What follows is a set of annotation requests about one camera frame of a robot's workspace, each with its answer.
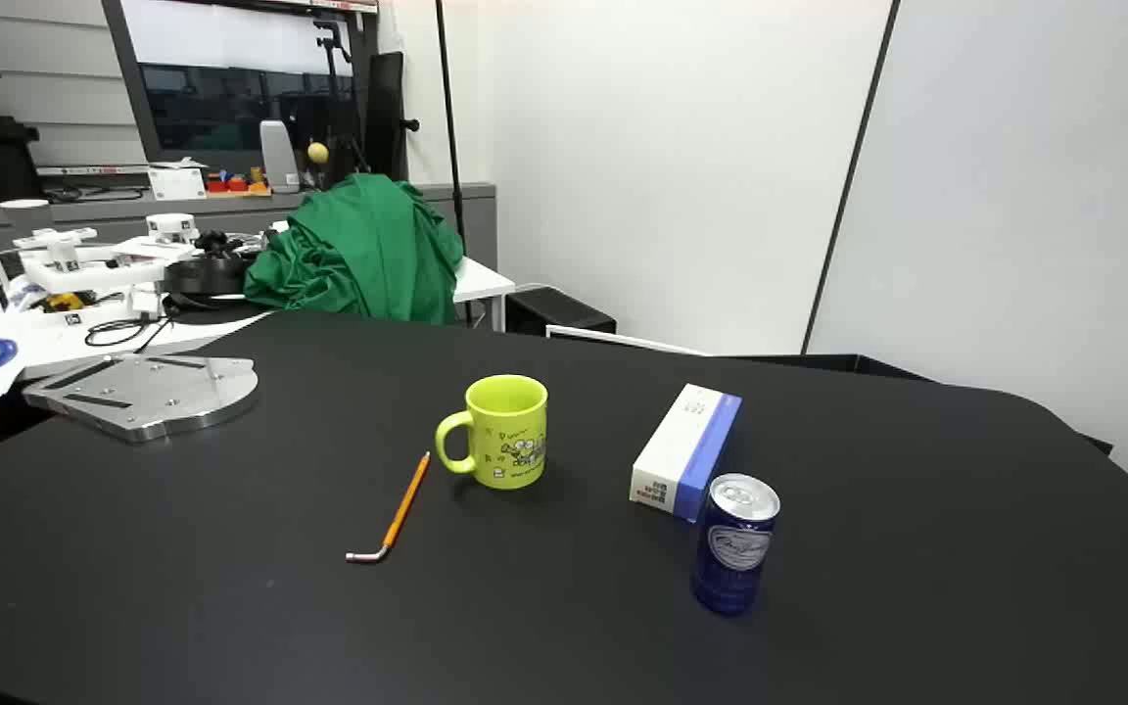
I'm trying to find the orange handled hex key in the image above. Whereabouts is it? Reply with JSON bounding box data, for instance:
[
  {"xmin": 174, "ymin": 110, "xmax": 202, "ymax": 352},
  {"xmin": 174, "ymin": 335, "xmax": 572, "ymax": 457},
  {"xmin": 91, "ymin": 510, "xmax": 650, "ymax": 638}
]
[{"xmin": 340, "ymin": 446, "xmax": 439, "ymax": 566}]

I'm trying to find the yellow-green ceramic mug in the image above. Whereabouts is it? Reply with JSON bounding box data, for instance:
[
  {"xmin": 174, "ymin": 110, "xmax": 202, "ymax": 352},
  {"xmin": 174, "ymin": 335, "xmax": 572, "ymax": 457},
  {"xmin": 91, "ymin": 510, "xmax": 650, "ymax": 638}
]
[{"xmin": 432, "ymin": 371, "xmax": 554, "ymax": 495}]

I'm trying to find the small black box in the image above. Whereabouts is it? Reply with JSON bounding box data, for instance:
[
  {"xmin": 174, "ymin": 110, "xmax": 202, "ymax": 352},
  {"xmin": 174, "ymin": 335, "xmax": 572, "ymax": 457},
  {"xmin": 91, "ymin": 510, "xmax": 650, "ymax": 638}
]
[{"xmin": 507, "ymin": 281, "xmax": 619, "ymax": 342}]

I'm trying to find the white and blue carton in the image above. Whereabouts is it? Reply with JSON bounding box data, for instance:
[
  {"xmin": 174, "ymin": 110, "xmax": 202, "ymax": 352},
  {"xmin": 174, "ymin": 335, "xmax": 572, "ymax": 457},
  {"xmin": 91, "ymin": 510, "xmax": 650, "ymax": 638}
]
[{"xmin": 625, "ymin": 378, "xmax": 747, "ymax": 527}]

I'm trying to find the green cloth pile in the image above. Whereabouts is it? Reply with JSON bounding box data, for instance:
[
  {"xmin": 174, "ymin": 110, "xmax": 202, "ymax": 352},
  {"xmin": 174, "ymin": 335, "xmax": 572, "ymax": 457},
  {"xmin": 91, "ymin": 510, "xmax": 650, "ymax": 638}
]
[{"xmin": 244, "ymin": 171, "xmax": 467, "ymax": 329}]

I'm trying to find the blue drink can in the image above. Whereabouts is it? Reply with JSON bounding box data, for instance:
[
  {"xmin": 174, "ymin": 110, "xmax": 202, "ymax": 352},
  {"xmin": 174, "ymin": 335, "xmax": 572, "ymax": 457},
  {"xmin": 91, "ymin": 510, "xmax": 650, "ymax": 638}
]
[{"xmin": 689, "ymin": 469, "xmax": 782, "ymax": 617}]

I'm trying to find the thin black pole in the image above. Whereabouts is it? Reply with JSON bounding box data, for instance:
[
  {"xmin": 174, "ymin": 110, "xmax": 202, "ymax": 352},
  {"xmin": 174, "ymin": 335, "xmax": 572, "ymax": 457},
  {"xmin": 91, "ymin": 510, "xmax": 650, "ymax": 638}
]
[{"xmin": 432, "ymin": 0, "xmax": 469, "ymax": 247}]

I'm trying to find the black tripod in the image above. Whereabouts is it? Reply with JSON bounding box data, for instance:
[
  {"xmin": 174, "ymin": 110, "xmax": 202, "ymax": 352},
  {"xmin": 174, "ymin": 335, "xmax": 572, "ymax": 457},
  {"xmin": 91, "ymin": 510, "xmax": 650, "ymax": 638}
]
[{"xmin": 312, "ymin": 10, "xmax": 415, "ymax": 188}]

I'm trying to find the grey metal mounting plate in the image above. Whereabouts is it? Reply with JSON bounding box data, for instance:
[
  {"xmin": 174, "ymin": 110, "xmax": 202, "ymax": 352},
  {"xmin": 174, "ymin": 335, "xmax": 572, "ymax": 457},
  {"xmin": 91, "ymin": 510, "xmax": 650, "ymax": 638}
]
[{"xmin": 21, "ymin": 348, "xmax": 264, "ymax": 446}]

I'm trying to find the small white box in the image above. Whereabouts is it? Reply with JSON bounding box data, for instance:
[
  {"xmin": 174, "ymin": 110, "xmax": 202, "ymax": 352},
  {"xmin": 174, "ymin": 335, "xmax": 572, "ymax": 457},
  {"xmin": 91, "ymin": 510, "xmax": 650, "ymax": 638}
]
[{"xmin": 145, "ymin": 158, "xmax": 206, "ymax": 205}]

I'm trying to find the large black monitor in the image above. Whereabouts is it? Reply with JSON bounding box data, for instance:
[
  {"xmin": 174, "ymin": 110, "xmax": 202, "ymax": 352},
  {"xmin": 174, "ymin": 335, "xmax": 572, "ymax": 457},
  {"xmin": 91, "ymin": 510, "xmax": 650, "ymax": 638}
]
[{"xmin": 97, "ymin": 0, "xmax": 385, "ymax": 181}]

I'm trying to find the grey counter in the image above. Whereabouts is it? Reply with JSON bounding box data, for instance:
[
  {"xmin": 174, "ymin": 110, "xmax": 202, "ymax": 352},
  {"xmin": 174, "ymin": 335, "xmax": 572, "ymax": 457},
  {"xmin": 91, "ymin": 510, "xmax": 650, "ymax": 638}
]
[{"xmin": 0, "ymin": 181, "xmax": 500, "ymax": 270}]

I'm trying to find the white side table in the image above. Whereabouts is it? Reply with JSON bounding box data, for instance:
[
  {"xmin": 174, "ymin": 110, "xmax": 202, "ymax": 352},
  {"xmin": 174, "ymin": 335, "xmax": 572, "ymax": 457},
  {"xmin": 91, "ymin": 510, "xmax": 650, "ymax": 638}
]
[{"xmin": 0, "ymin": 231, "xmax": 520, "ymax": 411}]

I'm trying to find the black coiled cable bundle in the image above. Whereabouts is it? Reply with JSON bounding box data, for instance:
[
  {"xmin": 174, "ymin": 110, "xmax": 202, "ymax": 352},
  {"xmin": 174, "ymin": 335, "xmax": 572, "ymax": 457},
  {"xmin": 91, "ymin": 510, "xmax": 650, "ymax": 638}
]
[{"xmin": 161, "ymin": 231, "xmax": 266, "ymax": 321}]

